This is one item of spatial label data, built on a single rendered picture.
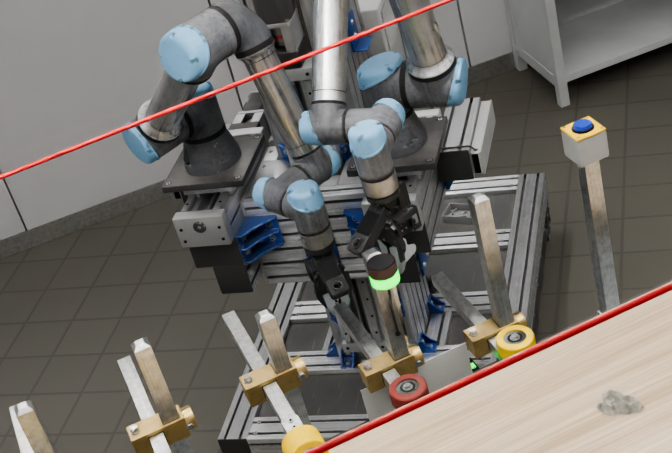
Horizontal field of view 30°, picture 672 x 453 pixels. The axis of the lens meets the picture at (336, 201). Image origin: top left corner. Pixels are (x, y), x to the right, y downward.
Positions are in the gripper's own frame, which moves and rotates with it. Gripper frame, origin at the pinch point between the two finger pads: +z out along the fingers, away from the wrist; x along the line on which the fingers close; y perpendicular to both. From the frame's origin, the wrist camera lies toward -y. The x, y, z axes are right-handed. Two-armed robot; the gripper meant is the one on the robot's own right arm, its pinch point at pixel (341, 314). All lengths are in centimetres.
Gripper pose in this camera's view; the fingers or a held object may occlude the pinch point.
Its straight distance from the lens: 295.3
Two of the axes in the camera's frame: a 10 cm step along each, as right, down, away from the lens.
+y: -3.7, -4.4, 8.2
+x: -9.0, 3.8, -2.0
